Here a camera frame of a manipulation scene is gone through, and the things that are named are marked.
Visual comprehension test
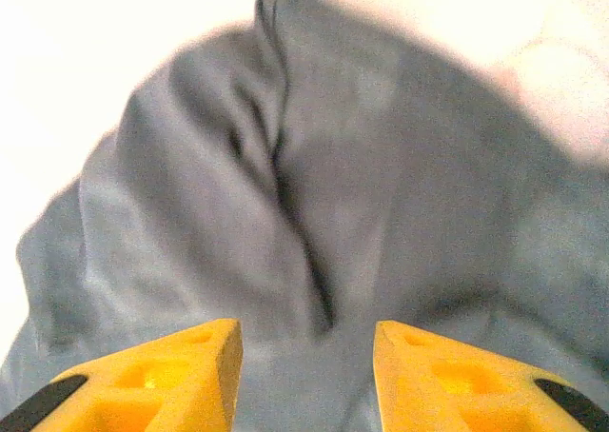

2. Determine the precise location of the grey t-shirt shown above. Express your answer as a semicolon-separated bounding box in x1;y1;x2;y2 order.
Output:
0;0;609;432

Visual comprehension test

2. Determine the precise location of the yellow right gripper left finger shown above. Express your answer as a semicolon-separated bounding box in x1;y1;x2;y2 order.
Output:
0;318;245;432

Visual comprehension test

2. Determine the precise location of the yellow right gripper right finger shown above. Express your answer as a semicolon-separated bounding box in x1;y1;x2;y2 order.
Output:
374;320;609;432

